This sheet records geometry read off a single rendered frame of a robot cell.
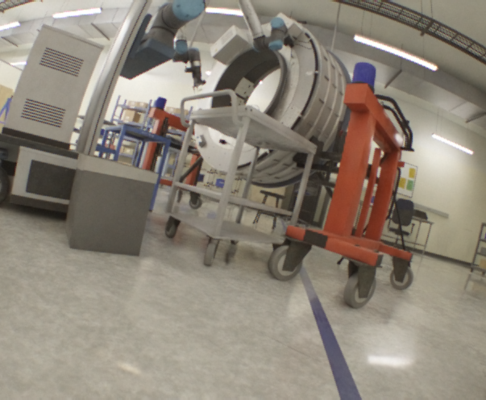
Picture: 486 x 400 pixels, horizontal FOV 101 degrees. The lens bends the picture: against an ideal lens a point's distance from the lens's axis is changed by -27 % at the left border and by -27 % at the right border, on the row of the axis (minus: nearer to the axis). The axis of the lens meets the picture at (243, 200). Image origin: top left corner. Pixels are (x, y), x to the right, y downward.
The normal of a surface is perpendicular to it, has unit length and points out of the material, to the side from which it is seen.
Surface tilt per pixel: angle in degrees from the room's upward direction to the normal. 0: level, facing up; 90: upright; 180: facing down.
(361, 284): 90
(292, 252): 90
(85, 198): 90
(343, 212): 90
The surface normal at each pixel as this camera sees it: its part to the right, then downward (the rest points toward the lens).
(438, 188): -0.11, 0.00
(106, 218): 0.63, 0.18
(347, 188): -0.69, -0.17
